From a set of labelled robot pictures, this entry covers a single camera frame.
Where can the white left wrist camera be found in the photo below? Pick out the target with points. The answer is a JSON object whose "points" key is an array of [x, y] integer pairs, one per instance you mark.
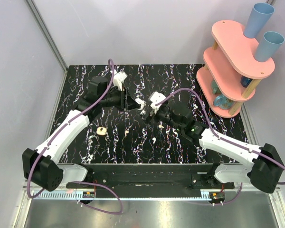
{"points": [[118, 79]]}

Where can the white earbud charging case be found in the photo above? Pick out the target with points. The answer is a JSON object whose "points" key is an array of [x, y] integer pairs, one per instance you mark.
{"points": [[141, 104]]}

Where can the pink three-tier shelf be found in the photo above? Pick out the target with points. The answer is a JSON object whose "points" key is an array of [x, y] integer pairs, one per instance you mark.
{"points": [[226, 61]]}

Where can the green ceramic mug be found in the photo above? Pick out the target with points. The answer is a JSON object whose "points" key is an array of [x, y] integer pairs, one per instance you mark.
{"points": [[214, 87]]}

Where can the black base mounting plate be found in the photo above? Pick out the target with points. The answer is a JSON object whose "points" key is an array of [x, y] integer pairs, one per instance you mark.
{"points": [[154, 181]]}

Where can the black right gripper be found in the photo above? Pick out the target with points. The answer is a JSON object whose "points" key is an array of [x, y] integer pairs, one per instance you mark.
{"points": [[155, 116]]}

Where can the blue cup front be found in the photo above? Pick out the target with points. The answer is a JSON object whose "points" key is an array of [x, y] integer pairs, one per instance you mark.
{"points": [[268, 46]]}

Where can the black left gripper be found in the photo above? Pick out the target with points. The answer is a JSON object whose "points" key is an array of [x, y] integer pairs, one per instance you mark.
{"points": [[125, 100]]}

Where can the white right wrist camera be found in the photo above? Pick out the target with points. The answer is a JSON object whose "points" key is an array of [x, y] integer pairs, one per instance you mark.
{"points": [[156, 98]]}

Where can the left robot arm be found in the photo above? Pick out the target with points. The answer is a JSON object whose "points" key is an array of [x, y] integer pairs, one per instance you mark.
{"points": [[40, 165]]}

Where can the blue cup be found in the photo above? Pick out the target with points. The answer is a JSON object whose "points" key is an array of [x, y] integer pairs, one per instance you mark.
{"points": [[259, 16], [268, 46]]}

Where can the aluminium frame rail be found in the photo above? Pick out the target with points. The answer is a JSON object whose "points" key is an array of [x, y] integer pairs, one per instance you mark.
{"points": [[45, 31]]}

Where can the cream earbud charging case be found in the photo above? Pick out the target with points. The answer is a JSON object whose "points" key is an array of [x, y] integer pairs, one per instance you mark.
{"points": [[102, 131]]}

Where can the blue cup rear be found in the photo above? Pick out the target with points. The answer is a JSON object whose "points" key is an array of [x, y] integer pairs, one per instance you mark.
{"points": [[259, 16]]}

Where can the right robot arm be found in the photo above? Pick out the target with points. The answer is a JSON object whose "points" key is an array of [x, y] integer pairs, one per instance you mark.
{"points": [[260, 166]]}

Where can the blue patterned mug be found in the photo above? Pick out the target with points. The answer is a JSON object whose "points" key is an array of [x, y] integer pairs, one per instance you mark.
{"points": [[223, 102]]}

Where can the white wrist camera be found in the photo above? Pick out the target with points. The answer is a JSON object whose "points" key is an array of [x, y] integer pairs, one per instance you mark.
{"points": [[156, 98], [118, 79]]}

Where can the dark blue object on shelf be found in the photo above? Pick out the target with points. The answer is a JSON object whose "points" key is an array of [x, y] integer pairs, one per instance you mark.
{"points": [[245, 81]]}

